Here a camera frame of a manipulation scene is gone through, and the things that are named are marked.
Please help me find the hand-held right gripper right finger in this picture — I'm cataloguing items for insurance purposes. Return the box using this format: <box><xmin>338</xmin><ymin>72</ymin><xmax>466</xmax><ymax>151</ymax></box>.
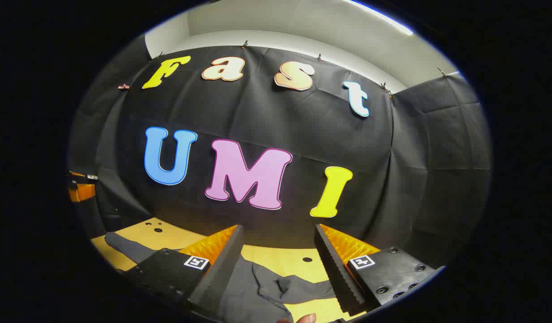
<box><xmin>314</xmin><ymin>223</ymin><xmax>445</xmax><ymax>317</ymax></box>

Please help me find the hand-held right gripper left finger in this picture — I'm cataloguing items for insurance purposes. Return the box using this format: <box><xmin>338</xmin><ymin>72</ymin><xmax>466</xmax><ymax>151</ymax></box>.
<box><xmin>123</xmin><ymin>224</ymin><xmax>245</xmax><ymax>320</ymax></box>

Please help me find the grey collared shirt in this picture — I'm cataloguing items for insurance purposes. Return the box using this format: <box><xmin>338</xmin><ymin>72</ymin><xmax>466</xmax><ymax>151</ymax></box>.
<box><xmin>105</xmin><ymin>232</ymin><xmax>337</xmax><ymax>323</ymax></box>

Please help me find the black backdrop cloth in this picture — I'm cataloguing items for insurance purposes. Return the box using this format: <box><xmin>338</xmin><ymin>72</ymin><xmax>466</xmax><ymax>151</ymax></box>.
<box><xmin>67</xmin><ymin>45</ymin><xmax>494</xmax><ymax>270</ymax></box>

